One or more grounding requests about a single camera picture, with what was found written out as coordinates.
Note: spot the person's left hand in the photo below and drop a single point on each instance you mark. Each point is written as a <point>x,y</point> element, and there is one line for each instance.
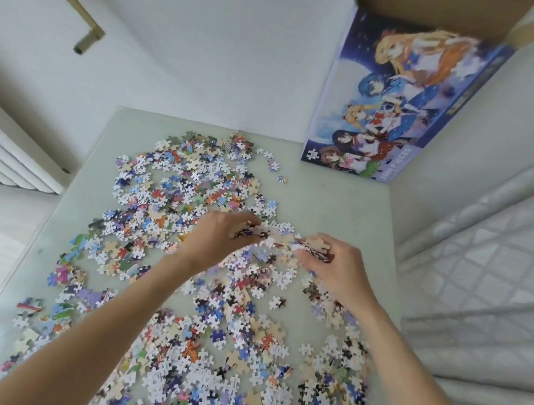
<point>214,239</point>

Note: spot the pile of puzzle pieces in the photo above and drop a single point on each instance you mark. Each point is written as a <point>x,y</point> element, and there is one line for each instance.
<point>190,183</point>

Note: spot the grey patterned curtain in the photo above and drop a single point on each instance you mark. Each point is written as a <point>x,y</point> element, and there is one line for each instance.
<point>501,275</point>

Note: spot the white radiator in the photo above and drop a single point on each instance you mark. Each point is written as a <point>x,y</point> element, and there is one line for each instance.
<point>0,145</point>

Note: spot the person's right hand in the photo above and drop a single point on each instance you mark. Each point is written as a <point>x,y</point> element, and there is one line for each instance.
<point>348,279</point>

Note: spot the cartoon print puzzle box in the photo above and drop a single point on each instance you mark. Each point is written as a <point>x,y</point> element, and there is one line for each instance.
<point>377,101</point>

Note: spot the person's left forearm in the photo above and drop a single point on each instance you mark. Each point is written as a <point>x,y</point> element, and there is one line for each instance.
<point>97,334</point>

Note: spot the person's right forearm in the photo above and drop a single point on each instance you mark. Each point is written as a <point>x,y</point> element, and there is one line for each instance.
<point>418,393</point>

